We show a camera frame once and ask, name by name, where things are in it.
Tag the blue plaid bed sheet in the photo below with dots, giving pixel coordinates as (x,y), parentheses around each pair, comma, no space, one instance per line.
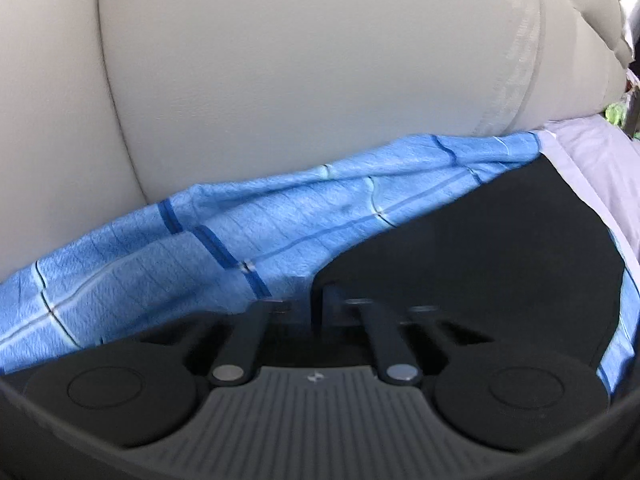
(221,247)

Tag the lavender pillow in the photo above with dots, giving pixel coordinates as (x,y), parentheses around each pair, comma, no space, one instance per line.
(609,161)

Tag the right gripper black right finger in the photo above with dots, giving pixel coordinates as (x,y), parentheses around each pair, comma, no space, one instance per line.
(340,324)

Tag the beige padded headboard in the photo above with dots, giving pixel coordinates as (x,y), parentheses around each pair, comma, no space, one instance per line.
(108,105)

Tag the green item on nightstand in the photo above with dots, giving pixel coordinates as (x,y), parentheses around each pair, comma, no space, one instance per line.
(616,114)

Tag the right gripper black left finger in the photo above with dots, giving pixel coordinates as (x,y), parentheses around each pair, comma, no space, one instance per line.
(287,334)

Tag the black pants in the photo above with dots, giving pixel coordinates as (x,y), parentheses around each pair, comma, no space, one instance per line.
(522,257)

